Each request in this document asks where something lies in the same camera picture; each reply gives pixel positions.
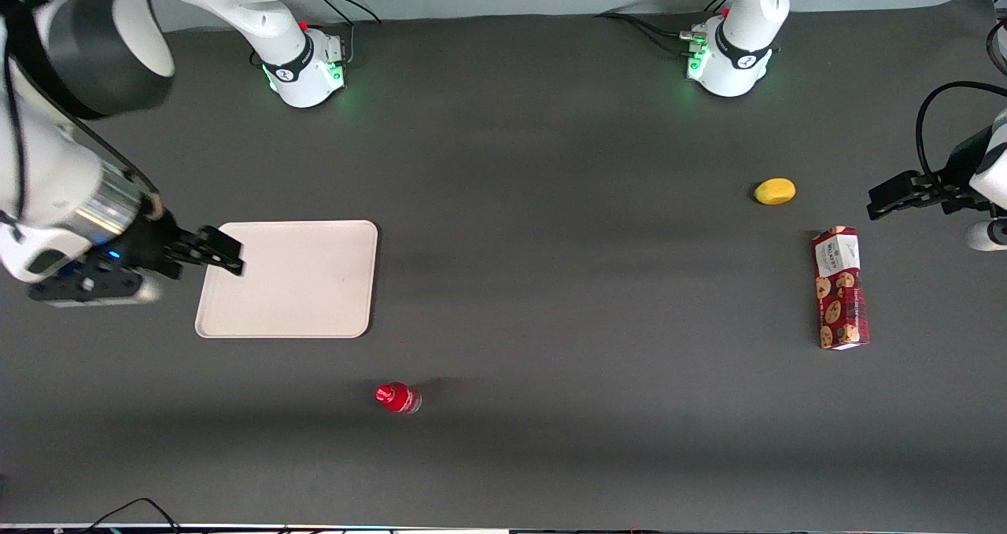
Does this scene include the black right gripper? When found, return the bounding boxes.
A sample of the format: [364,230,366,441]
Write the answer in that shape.
[118,197,245,280]

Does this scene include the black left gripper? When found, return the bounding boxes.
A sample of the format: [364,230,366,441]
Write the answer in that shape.
[868,125,994,221]

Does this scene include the red coke bottle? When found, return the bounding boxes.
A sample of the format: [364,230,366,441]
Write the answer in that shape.
[374,382,422,415]

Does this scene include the beige plastic tray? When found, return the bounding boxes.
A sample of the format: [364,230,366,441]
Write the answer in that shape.
[194,220,379,339]

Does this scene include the red cookie box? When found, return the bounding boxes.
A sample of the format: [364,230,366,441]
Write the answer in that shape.
[811,226,872,352]

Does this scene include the yellow lemon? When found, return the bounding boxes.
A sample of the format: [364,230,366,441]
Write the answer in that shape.
[753,178,797,206]

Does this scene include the black left wrist cable loop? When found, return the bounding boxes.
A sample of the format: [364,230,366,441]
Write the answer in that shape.
[915,81,1007,190]

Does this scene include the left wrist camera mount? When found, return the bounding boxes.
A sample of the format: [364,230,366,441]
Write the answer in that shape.
[966,218,1007,252]

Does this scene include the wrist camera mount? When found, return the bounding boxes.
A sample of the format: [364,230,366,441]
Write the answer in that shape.
[28,260,164,308]
[966,218,1007,252]

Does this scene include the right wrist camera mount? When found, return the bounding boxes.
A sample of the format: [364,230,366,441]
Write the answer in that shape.
[28,260,164,308]

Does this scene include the black cable at table corner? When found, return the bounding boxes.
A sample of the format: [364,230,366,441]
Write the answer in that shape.
[986,17,1007,77]

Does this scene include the black cable at table edge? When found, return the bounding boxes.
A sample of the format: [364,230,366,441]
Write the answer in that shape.
[77,497,183,534]

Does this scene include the black right arm base cables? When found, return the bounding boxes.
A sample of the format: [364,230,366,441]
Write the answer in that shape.
[301,0,382,67]

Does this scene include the black arm base cables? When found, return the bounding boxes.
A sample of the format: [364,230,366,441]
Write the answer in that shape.
[594,0,736,57]
[301,0,382,67]

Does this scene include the black left arm base cables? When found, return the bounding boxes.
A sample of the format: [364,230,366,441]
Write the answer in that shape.
[594,0,736,57]

